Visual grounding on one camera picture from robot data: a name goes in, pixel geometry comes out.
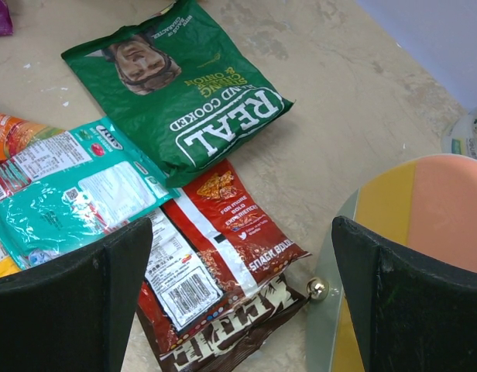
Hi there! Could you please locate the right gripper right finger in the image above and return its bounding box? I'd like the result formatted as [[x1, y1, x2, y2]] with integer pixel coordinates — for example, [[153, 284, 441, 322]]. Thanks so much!
[[331, 215, 477, 371]]

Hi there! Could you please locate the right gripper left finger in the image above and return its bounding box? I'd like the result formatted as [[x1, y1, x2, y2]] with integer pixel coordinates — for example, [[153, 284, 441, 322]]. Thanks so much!
[[0, 218, 153, 371]]

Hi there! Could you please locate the green chips bag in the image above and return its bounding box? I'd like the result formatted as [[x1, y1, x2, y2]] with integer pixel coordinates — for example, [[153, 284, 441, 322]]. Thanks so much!
[[62, 1, 292, 188]]

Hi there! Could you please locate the brown m&m's bag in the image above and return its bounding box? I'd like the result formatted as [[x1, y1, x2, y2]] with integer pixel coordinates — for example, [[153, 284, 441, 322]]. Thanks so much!
[[136, 274, 309, 371]]

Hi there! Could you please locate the red doritos bag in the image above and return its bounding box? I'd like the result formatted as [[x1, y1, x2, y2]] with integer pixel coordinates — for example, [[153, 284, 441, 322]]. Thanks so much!
[[139, 160, 309, 355]]

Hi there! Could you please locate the orange snack bag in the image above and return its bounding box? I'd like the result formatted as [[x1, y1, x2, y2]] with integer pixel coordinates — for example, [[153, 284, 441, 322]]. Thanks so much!
[[0, 113, 64, 161]]

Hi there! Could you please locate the purple candy bag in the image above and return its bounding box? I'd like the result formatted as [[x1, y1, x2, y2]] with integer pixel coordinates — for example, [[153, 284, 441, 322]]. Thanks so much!
[[0, 0, 13, 36]]

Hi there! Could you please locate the yellow snack bar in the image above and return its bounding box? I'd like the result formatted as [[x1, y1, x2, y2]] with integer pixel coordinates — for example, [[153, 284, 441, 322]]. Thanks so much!
[[0, 248, 20, 278]]

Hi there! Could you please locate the large cylindrical drum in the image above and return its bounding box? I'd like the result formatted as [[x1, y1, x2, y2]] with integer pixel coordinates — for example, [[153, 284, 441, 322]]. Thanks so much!
[[306, 154, 477, 371]]

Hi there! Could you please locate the teal snack packet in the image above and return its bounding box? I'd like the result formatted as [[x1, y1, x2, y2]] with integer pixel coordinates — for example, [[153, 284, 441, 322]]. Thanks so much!
[[0, 117, 179, 270]]

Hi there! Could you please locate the small tape roll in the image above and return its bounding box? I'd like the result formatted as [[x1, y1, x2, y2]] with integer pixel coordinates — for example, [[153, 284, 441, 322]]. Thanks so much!
[[441, 107, 477, 160]]

